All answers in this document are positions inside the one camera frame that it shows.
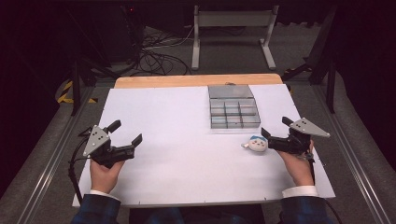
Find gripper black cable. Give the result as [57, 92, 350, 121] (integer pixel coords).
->
[306, 148, 344, 224]
[68, 126, 94, 204]

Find black tripod stand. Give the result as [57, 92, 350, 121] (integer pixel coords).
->
[281, 4, 340, 115]
[62, 6, 125, 117]

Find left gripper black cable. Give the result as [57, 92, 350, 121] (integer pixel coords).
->
[68, 126, 94, 204]

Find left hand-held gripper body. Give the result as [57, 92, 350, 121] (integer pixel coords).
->
[82, 124, 136, 170]

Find white metal stand frame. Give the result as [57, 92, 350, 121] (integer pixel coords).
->
[191, 4, 280, 71]

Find person's left hand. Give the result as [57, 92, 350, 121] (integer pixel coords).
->
[90, 158, 126, 195]

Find person's right hand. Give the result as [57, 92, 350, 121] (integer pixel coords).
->
[277, 139, 316, 187]

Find white work board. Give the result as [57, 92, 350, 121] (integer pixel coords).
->
[72, 83, 336, 208]

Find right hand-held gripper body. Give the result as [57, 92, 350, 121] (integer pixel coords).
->
[268, 117, 332, 156]

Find person's legs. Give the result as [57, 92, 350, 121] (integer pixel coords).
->
[129, 203, 283, 224]

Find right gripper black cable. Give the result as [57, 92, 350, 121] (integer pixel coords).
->
[306, 148, 344, 224]

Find clear plastic compartment box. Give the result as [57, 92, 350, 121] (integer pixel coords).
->
[207, 84, 262, 130]

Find bundle of black floor cables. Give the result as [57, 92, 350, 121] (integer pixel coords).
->
[124, 26, 195, 77]

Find small white plush toy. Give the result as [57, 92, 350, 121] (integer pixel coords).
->
[240, 134, 269, 153]

